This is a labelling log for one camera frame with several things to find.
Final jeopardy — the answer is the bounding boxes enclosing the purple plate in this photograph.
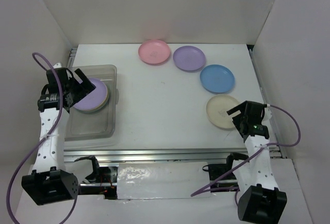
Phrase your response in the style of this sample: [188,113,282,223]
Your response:
[73,78,109,112]
[173,46,206,72]

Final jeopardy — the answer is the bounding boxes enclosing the cream plastic plate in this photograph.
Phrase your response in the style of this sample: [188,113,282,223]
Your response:
[206,94,240,130]

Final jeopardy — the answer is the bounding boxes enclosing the yellow bear plastic plate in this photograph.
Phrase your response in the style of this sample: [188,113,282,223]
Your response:
[81,87,110,112]

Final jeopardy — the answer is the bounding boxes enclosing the blue plastic plate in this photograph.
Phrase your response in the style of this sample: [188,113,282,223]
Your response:
[200,64,235,94]

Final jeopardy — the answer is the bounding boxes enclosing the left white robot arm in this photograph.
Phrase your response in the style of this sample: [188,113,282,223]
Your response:
[21,66,102,205]

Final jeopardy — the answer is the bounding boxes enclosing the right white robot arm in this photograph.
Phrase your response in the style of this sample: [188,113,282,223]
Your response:
[222,101,287,223]

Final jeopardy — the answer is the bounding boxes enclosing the clear plastic bin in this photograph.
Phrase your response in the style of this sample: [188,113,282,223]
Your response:
[65,64,119,141]

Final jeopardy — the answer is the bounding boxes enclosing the pink plastic plate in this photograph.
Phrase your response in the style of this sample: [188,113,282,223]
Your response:
[138,40,171,65]

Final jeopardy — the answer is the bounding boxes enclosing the white foil-edged board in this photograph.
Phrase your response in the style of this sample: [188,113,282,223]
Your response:
[117,162,210,200]

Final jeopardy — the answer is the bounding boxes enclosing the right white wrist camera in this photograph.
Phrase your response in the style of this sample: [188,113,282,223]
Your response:
[263,104,272,121]

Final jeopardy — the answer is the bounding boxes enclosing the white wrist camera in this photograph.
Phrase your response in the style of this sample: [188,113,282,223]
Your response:
[53,62,63,69]
[263,104,272,121]

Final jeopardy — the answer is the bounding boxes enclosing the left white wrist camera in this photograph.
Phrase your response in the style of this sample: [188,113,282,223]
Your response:
[53,62,63,69]

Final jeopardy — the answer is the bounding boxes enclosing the aluminium right side rail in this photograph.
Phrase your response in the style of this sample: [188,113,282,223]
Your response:
[246,44,283,143]

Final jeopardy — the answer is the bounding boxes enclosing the aluminium rail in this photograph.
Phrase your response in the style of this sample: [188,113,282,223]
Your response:
[63,148,282,163]
[246,44,283,143]

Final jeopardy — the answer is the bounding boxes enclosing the aluminium front rail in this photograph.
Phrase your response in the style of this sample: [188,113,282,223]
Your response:
[63,148,282,163]

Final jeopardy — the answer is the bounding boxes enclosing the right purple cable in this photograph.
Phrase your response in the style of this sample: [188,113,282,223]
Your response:
[190,105,302,206]

